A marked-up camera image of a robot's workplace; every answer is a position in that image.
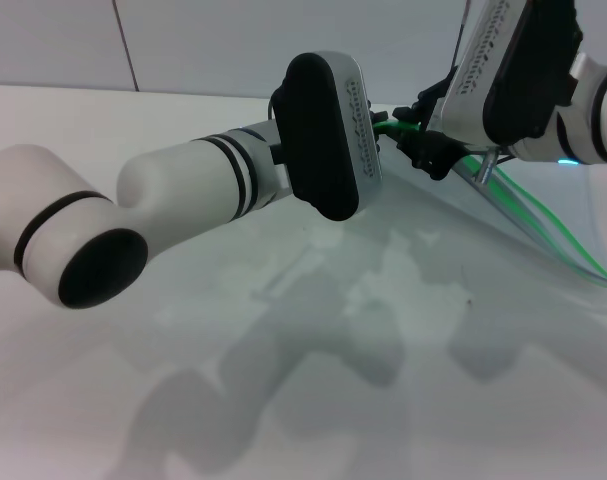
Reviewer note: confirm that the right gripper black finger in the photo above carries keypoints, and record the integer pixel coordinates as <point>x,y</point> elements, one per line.
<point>428,107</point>
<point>433,152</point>

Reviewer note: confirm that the transparent green-zip document bag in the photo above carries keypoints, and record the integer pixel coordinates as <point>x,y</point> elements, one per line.
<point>533,210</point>

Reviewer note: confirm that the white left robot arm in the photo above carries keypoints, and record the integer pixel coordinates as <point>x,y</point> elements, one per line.
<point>183,190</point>

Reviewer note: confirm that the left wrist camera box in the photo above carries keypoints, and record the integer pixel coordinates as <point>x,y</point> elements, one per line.
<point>318,140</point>

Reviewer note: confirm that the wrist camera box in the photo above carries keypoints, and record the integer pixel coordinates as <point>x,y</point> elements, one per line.
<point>318,140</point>
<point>523,65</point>

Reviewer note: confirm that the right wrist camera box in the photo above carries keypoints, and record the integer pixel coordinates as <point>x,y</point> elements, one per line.
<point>523,65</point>

